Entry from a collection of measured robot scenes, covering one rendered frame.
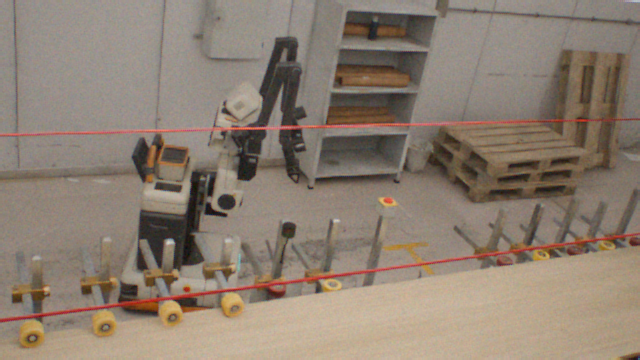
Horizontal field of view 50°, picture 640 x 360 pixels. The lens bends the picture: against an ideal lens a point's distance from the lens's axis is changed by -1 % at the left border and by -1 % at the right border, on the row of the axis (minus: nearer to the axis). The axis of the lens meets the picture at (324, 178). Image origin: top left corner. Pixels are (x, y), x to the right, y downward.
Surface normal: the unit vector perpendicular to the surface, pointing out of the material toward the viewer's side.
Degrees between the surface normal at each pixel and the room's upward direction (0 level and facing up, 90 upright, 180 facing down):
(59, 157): 90
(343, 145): 90
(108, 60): 90
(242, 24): 90
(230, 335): 0
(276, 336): 0
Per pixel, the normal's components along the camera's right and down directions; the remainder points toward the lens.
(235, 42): 0.43, 0.47
